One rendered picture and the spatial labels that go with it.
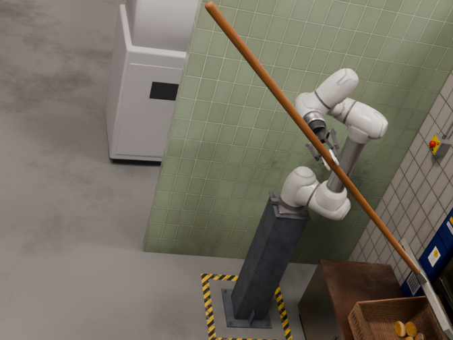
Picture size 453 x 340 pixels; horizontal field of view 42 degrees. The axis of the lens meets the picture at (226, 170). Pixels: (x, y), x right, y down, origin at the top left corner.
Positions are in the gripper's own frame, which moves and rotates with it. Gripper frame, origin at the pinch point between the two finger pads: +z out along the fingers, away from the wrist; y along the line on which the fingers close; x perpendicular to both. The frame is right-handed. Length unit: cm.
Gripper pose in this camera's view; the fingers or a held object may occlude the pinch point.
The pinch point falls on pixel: (329, 160)
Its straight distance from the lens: 229.3
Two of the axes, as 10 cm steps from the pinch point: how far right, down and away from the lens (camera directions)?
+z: 1.4, 6.5, -7.5
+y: -8.1, 5.1, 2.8
